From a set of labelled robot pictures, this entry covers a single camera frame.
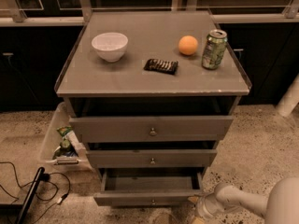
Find white ceramic bowl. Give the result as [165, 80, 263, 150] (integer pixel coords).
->
[92, 32, 128, 63]

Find white cylindrical post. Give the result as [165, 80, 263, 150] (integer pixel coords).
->
[276, 74, 299, 117]

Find orange fruit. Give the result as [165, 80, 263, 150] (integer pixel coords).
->
[178, 35, 198, 55]

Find green soda can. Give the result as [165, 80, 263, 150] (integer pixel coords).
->
[202, 29, 227, 70]

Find grey drawer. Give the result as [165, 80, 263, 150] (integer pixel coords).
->
[87, 149, 217, 168]
[93, 167, 203, 207]
[69, 116, 233, 143]

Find black snack packet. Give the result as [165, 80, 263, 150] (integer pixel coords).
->
[144, 59, 178, 75]

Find white and yellow gripper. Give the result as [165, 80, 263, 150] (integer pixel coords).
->
[188, 193, 224, 224]

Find clear plastic bin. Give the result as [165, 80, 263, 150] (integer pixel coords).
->
[38, 103, 91, 172]

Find grey middle drawer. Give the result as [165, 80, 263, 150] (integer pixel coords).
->
[87, 149, 217, 168]

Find black bar stand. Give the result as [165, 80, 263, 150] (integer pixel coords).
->
[14, 167, 45, 224]

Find grey top drawer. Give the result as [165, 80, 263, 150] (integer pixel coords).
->
[69, 116, 233, 143]

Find green snack bag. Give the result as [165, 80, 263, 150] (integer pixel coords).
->
[52, 126, 78, 160]

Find grey drawer cabinet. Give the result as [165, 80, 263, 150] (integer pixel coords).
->
[53, 10, 252, 179]

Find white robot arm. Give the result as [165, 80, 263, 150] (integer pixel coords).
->
[188, 177, 299, 224]

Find black cable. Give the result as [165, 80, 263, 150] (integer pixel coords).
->
[0, 161, 72, 224]

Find grey bottom drawer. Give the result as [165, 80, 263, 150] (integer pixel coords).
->
[93, 167, 203, 207]

